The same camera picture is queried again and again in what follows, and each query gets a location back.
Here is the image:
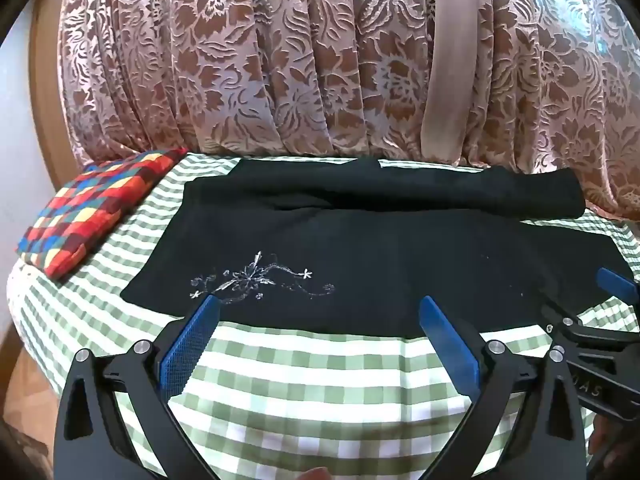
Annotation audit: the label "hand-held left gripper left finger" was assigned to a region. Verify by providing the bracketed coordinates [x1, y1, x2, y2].
[55, 294, 221, 480]

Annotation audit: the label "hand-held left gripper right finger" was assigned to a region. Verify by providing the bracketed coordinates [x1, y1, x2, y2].
[418, 295, 597, 480]

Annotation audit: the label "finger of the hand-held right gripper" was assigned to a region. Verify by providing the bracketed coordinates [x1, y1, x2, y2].
[596, 267, 640, 311]
[541, 304, 640, 361]

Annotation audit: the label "black embroidered pants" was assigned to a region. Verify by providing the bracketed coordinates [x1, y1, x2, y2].
[121, 156, 638, 339]

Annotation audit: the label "person's right hand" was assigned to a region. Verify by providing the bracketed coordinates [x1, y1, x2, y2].
[587, 410, 621, 480]

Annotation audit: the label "green checked bedsheet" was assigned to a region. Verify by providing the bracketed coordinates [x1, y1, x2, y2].
[5, 152, 640, 480]

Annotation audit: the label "colourful checked pillow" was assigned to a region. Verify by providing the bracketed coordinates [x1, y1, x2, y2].
[15, 147, 191, 281]

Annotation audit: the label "beige curtain tie-back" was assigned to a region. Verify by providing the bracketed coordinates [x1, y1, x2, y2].
[419, 0, 502, 169]

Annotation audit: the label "brown floral curtain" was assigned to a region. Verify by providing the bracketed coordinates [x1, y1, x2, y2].
[57, 0, 640, 222]

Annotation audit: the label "wooden frame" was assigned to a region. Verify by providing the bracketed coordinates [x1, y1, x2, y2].
[27, 7, 78, 203]

